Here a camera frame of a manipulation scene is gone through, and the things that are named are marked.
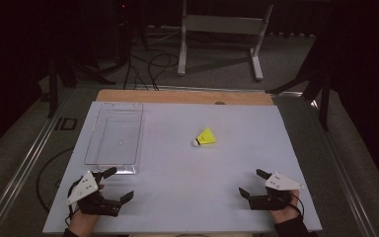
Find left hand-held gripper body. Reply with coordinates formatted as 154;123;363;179
66;170;122;217

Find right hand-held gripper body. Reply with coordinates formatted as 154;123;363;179
248;171;306;211

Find person's right hand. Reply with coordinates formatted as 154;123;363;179
268;189;301;225

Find person's left hand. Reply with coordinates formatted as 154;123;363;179
68;184;106;237

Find clear plastic container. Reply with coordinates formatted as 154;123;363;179
84;102;144;175

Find white board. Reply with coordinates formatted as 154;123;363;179
41;101;324;235

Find yellow shuttlecock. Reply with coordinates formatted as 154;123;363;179
191;126;217;148

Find wooden table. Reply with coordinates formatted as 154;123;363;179
95;88;274;107

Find black tripod stand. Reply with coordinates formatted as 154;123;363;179
46;39;117;119
265;48;333;132

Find white metal stand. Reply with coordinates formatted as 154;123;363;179
177;0;274;82

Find left hand-held gripper cable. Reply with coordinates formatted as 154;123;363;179
64;176;84;228

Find hand-held gripper cable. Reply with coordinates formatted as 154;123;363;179
288;192;306;219
64;176;84;228

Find right hand-held gripper cable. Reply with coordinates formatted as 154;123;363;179
288;192;306;219

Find black floor cable loop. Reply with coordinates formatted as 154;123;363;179
36;146;76;213

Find metal floor rail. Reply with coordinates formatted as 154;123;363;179
0;88;75;237
309;98;379;237

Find black floor cables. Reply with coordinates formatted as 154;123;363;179
121;48;181;92

